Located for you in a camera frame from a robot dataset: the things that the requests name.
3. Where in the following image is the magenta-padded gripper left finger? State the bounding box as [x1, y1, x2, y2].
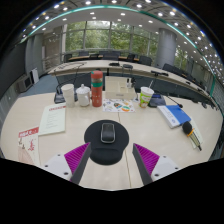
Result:
[43, 142, 92, 185]

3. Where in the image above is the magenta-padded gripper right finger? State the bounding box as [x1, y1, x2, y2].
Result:
[132, 143, 183, 185]

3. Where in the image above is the black computer mouse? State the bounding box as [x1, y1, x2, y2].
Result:
[100, 122, 116, 145]

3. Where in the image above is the black mouse pad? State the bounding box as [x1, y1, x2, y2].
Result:
[83, 119, 130, 166]

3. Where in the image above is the blue and white book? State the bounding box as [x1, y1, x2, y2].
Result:
[156, 104, 192, 129]

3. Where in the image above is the red and white leaflet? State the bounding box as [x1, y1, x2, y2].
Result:
[17, 126, 41, 167]

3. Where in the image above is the white lidded mug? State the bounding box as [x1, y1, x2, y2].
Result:
[75, 83, 92, 108]

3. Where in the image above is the stack of white cups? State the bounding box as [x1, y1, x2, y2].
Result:
[61, 83, 76, 108]

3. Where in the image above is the green white paper cup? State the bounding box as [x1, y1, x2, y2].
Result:
[138, 78, 156, 109]

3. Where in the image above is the colourful sticker sheet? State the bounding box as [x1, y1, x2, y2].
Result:
[102, 98, 136, 114]

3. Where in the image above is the red thermos bottle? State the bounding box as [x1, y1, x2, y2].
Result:
[90, 70, 104, 108]

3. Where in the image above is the beige desk organizer box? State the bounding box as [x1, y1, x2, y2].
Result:
[104, 76, 137, 101]

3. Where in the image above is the group of dark chairs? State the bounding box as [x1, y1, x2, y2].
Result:
[63, 49, 218, 108]

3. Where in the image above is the group of ceiling lights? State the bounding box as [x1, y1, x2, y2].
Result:
[21, 0, 221, 68]

